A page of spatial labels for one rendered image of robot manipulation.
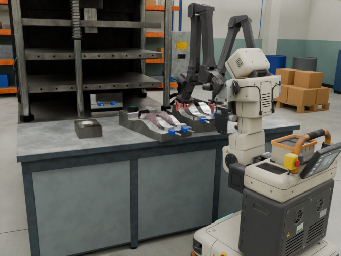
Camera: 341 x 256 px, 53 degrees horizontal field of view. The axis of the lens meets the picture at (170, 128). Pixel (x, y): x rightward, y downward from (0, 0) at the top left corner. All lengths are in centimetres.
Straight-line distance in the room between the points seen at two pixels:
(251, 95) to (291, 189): 53
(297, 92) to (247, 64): 514
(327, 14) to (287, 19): 106
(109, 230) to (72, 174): 48
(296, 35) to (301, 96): 458
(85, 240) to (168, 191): 63
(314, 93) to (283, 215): 554
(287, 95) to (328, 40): 395
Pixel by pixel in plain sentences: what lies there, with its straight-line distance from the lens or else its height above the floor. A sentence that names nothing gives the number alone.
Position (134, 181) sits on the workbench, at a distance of 229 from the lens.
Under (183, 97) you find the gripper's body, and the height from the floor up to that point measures 108.
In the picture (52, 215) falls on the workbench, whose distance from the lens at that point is 227.
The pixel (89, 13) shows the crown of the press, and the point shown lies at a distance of 313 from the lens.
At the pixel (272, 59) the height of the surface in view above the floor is 79.
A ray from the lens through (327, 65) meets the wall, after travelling 1084.
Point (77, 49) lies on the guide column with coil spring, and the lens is 280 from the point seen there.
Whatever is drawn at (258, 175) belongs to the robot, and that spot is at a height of 79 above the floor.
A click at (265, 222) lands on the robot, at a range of 184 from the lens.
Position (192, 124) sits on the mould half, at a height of 85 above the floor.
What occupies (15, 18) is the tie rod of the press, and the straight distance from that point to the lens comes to 275.
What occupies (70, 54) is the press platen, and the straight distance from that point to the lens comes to 284.
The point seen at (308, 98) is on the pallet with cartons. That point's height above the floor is 27.
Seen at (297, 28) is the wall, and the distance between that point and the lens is 1133.
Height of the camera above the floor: 148
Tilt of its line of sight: 16 degrees down
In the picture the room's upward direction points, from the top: 1 degrees clockwise
